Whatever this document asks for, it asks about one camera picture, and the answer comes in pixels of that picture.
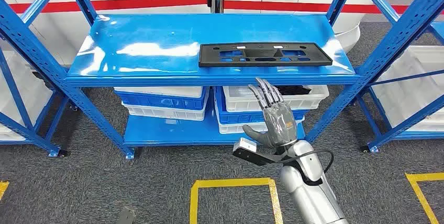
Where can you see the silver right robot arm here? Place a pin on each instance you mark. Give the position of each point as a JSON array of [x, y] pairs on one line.
[[312, 198]]

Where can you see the yellow floor tape square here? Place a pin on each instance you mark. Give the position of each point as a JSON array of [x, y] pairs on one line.
[[423, 177], [2, 187], [229, 182]]

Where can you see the blue metal shelf rack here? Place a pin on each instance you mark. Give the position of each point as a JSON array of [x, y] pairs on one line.
[[20, 129], [423, 135], [173, 42]]

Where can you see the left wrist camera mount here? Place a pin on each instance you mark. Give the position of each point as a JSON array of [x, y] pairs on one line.
[[126, 216]]

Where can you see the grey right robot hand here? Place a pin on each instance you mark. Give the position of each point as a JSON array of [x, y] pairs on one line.
[[277, 122]]

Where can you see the black plastic plate bracket part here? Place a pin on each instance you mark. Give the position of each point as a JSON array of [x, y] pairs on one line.
[[312, 59]]

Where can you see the red barrier belt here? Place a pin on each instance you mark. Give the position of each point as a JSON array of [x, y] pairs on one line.
[[104, 5], [295, 6]]

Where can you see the stacked white plastic crates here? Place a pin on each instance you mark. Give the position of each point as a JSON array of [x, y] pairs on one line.
[[412, 90], [20, 90]]

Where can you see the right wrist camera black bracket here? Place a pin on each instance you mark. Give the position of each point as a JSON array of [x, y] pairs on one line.
[[246, 149]]

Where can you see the black stanchion post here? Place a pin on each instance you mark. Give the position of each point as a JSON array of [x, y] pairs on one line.
[[216, 2]]

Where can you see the black parts in crate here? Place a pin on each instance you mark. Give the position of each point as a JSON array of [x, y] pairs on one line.
[[293, 90]]

